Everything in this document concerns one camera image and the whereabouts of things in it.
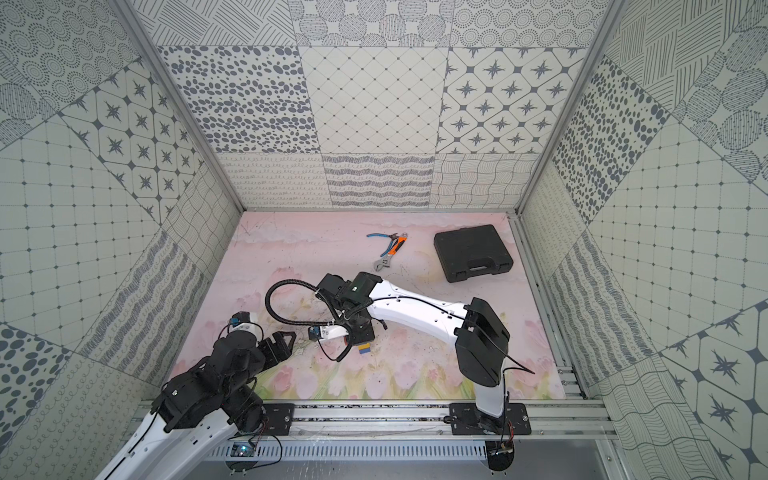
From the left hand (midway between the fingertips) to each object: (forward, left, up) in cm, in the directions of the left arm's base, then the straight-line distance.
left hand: (291, 342), depth 74 cm
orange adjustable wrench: (+40, -26, -12) cm, 49 cm away
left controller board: (-21, +10, -14) cm, 28 cm away
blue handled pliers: (+47, -24, -13) cm, 54 cm away
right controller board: (-20, -53, -16) cm, 58 cm away
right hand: (+5, -17, -2) cm, 18 cm away
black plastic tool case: (+37, -52, -9) cm, 65 cm away
